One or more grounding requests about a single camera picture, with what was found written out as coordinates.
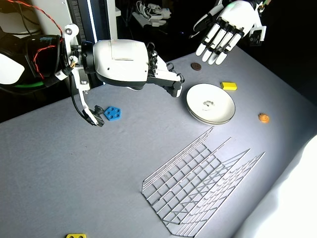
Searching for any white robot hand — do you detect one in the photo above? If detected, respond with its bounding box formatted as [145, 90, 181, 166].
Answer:
[193, 0, 261, 66]
[92, 39, 185, 98]

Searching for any white plate with dark rim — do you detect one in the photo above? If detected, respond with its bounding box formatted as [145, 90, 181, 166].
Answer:
[186, 105, 234, 126]
[186, 83, 236, 122]

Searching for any spare white robot hand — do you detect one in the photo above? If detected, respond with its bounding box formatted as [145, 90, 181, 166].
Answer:
[132, 1, 172, 28]

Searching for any blue pentagon block with holes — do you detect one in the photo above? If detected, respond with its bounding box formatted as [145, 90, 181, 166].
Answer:
[103, 106, 123, 122]

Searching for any yellow rectangular block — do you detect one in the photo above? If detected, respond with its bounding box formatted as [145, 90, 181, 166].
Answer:
[220, 81, 238, 91]

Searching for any white robot body column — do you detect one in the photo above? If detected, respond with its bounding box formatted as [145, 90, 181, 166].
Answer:
[31, 0, 122, 89]

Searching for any white wire dish rack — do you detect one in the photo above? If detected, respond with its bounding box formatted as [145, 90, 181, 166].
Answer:
[141, 125, 266, 236]

